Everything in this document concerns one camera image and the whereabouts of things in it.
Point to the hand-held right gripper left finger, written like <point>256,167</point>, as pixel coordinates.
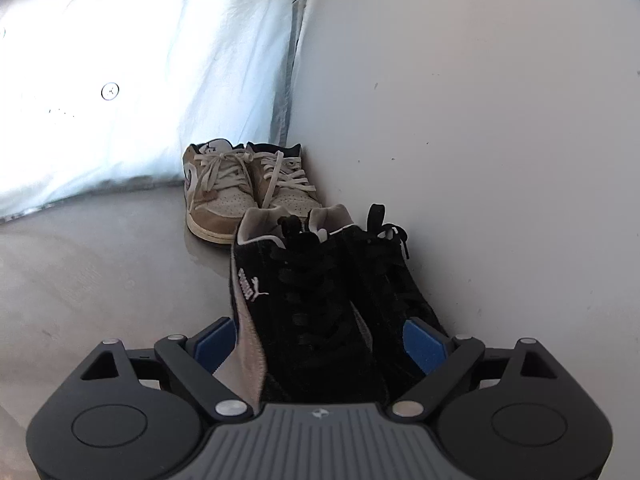
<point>215,345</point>

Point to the tan leather sneaker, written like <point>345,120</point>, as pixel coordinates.
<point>210,200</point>
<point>290,195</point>

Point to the printed white curtain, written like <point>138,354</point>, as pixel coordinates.
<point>150,60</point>

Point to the black suede sneaker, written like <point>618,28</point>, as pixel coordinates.
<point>310,320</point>
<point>385,275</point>

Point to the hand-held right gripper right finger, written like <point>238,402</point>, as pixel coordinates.
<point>425,345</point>

